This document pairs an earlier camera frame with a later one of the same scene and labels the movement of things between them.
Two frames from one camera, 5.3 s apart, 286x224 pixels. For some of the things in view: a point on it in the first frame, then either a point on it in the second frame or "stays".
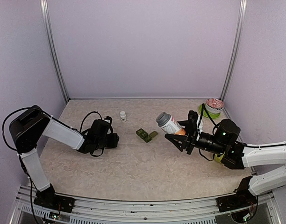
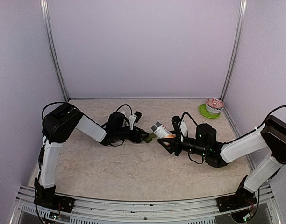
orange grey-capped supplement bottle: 169,125 -> 160,131
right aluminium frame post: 237,48 stays
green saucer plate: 204,113 stays
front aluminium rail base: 27,210 stays
